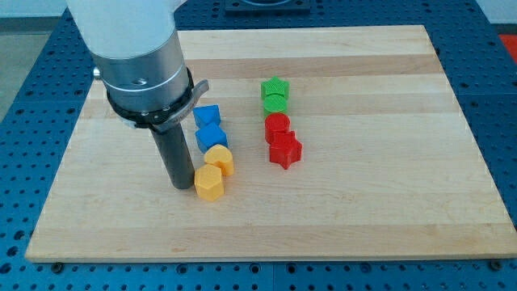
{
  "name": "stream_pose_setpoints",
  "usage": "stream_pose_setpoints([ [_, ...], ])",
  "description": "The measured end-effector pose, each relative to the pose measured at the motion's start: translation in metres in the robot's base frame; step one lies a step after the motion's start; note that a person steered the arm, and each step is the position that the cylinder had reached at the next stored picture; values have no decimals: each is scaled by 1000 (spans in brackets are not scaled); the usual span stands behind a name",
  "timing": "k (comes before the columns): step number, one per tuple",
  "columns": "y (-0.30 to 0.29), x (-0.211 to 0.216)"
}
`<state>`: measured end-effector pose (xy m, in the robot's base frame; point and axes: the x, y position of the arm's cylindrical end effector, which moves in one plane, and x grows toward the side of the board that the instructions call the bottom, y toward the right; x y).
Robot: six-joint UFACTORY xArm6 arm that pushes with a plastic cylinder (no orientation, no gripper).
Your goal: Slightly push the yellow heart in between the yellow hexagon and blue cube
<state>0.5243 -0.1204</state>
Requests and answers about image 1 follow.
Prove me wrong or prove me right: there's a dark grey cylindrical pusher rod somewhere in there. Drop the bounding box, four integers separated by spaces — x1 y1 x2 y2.
151 124 195 190

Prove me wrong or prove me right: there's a yellow heart block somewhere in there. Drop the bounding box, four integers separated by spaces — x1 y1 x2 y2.
204 145 235 176

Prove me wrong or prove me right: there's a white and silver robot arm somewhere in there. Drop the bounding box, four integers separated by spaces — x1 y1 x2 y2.
66 0 209 189

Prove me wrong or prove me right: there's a blue cube block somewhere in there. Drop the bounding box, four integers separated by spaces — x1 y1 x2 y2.
195 123 228 153

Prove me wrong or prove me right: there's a yellow hexagon block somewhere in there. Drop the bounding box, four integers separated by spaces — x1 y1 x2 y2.
195 164 225 201

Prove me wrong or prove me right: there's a blue pentagon block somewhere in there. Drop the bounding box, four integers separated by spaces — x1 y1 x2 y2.
193 104 221 129

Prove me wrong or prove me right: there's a red cylinder block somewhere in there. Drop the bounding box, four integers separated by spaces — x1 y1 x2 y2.
264 112 291 144

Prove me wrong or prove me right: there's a green cylinder block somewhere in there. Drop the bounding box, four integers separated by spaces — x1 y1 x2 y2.
263 95 288 117

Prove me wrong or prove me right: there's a red star block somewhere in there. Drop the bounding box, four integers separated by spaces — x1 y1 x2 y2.
269 131 303 170

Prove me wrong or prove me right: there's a green star block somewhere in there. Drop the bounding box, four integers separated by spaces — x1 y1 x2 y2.
261 76 290 99

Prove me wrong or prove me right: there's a light wooden board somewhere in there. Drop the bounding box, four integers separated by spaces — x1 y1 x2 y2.
26 25 516 263

